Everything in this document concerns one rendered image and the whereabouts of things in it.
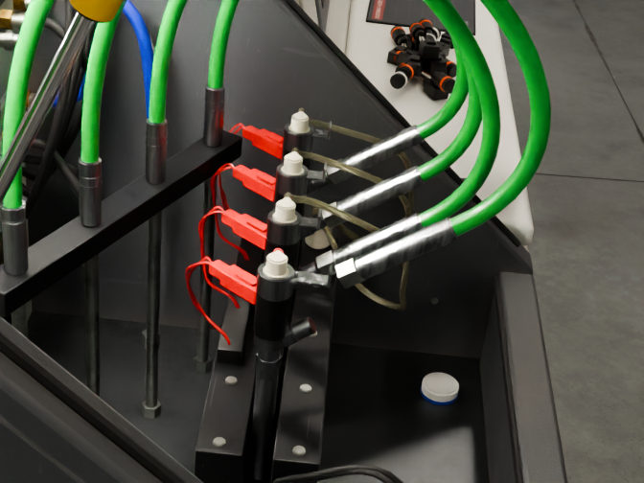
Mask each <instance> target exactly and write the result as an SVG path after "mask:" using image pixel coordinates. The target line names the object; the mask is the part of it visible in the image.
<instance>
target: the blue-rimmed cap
mask: <svg viewBox="0 0 644 483"><path fill-rule="evenodd" d="M458 390H459V384H458V382H457V380H456V379H455V378H453V377H452V376H450V375H448V374H445V373H438V372H437V373H431V374H428V375H426V376H425V377H424V378H423V382H422V385H421V395H422V396H423V398H424V399H425V400H426V401H428V402H430V403H433V404H438V405H448V404H451V403H454V402H455V401H456V400H457V397H458Z"/></svg>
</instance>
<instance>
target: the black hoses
mask: <svg viewBox="0 0 644 483"><path fill-rule="evenodd" d="M64 7H65V29H64V28H63V27H62V26H61V25H60V24H58V23H57V22H56V21H55V20H53V19H51V18H48V17H47V18H46V21H45V24H44V28H48V29H50V30H52V31H53V32H54V33H55V34H56V35H57V36H58V37H59V38H60V39H61V40H63V39H64V37H65V35H66V33H67V31H68V29H69V27H70V25H71V23H72V21H73V19H74V17H75V15H76V11H75V10H74V8H73V6H72V4H71V3H70V0H64ZM96 24H97V22H95V24H94V26H93V28H92V30H91V32H90V34H89V35H88V37H87V38H86V40H85V42H84V44H83V46H82V48H81V50H80V53H79V55H78V57H77V59H76V61H75V62H74V64H73V66H72V68H71V70H70V72H69V74H68V76H67V78H66V80H65V82H64V84H63V85H62V87H61V88H60V90H59V92H58V97H57V106H56V111H55V115H54V120H53V123H52V127H51V130H50V134H49V138H48V142H45V141H43V140H40V139H34V141H33V143H32V145H31V147H30V149H39V150H42V151H44V154H43V157H41V156H34V155H28V154H27V155H26V157H25V159H24V161H23V163H27V164H34V165H40V167H39V170H38V172H33V171H31V170H29V169H27V168H25V167H22V176H24V177H26V178H28V179H30V180H32V181H34V185H33V188H32V189H31V190H30V189H29V188H28V187H26V186H25V185H24V184H23V183H22V195H23V196H24V197H27V198H28V199H27V200H26V201H24V202H25V204H26V219H27V218H28V217H29V216H30V215H31V213H32V211H33V209H34V207H35V205H36V203H37V202H38V200H39V198H40V196H41V194H42V192H43V190H44V188H45V186H46V184H47V182H48V180H49V178H50V177H51V176H52V175H53V174H54V173H55V172H56V170H60V172H61V173H62V175H63V176H64V177H65V179H66V180H67V182H68V183H69V184H70V186H71V187H72V189H73V190H74V192H75V193H76V194H77V196H78V197H79V198H80V186H79V169H78V168H77V167H75V166H73V165H71V164H68V163H65V161H64V160H63V159H64V158H65V156H66V154H67V152H68V151H69V149H70V148H71V146H72V145H73V143H74V141H75V139H76V137H77V135H78V133H79V131H80V129H81V116H82V107H81V109H80V111H79V113H78V115H77V117H76V119H75V121H74V123H73V124H72V126H71V128H70V129H69V131H68V133H67V135H66V132H67V129H68V126H69V123H70V120H71V117H72V114H73V111H74V107H75V104H76V101H77V97H78V95H79V92H80V88H81V82H82V78H83V75H84V73H85V75H86V71H87V65H88V57H89V53H90V49H91V45H92V40H93V36H94V33H95V29H96ZM65 135H66V137H65ZM64 138H65V139H64Z"/></svg>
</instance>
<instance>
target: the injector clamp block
mask: <svg viewBox="0 0 644 483"><path fill-rule="evenodd" d="M331 250H333V249H332V247H331V245H329V246H328V247H326V248H323V249H315V248H312V247H310V246H308V245H307V244H306V242H305V239H302V246H301V254H300V261H299V267H300V266H305V265H308V264H310V263H312V262H316V260H315V257H317V256H320V255H322V254H324V253H326V252H328V251H331ZM335 282H336V273H335V274H334V275H332V280H331V287H330V288H328V287H316V286H309V285H304V286H301V287H299V288H297V289H296V290H295V296H294V304H293V311H292V317H291V323H292V322H298V321H300V320H302V319H304V318H307V317H310V318H311V319H312V320H313V321H314V323H315V326H316V333H314V334H312V335H310V336H307V337H305V338H303V339H302V340H301V341H299V342H297V343H294V344H292V345H290V346H287V360H286V366H282V375H281V385H280V396H279V406H278V414H277V415H276V416H275V418H274V428H273V439H272V450H271V460H270V471H269V476H268V478H266V479H263V480H256V479H253V478H252V477H251V476H250V475H249V473H248V470H249V458H250V446H251V433H252V421H253V408H254V397H255V384H256V373H255V360H256V354H257V353H258V347H256V345H255V344H254V329H253V328H254V314H255V305H252V309H251V314H250V319H249V324H248V330H247V335H246V340H245V345H244V350H243V356H242V361H241V365H235V364H226V363H218V362H217V354H216V358H215V362H214V367H213V371H212V376H211V380H210V384H209V389H208V394H207V398H206V403H205V406H204V411H203V416H202V420H201V425H200V429H199V433H198V438H197V442H196V447H195V472H194V475H195V476H196V477H197V478H198V479H200V480H201V481H202V482H203V483H273V481H274V480H275V479H276V478H280V477H283V476H288V475H294V474H303V473H309V472H318V471H320V462H321V450H322V439H323V428H324V417H325V405H326V395H327V383H328V372H329V360H330V349H331V338H332V326H333V316H334V294H335Z"/></svg>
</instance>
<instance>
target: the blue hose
mask: <svg viewBox="0 0 644 483"><path fill-rule="evenodd" d="M122 12H123V13H124V14H125V15H126V17H127V18H128V20H129V22H130V23H131V25H132V27H133V29H134V31H135V33H136V36H137V38H138V43H139V48H140V52H141V59H142V66H143V74H144V85H145V96H146V111H147V118H148V117H149V108H150V80H151V71H152V63H153V58H154V55H153V50H152V45H151V40H150V34H149V31H148V28H147V25H146V23H145V21H144V19H143V17H142V16H141V14H140V13H139V12H138V10H137V9H136V8H135V7H134V5H133V4H132V3H131V2H130V1H129V0H127V1H126V4H125V6H124V8H123V10H122ZM85 78H86V75H85V73H84V75H83V78H82V82H81V86H80V92H79V95H78V97H77V101H76V103H77V102H79V101H81V100H83V91H84V85H85Z"/></svg>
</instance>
